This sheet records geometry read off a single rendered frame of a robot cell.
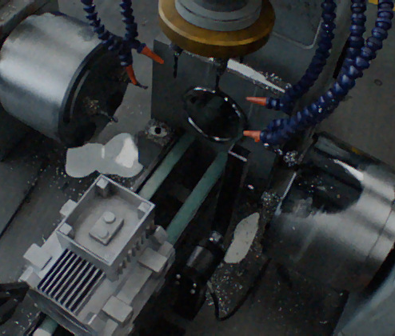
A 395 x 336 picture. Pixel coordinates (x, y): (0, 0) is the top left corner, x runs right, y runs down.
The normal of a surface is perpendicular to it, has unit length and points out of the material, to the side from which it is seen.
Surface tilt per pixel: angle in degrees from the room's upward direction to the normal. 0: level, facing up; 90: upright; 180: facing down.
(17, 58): 39
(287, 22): 90
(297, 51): 90
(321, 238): 54
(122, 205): 0
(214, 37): 0
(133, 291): 0
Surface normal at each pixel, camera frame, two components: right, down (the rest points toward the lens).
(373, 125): 0.07, -0.56
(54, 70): -0.20, -0.11
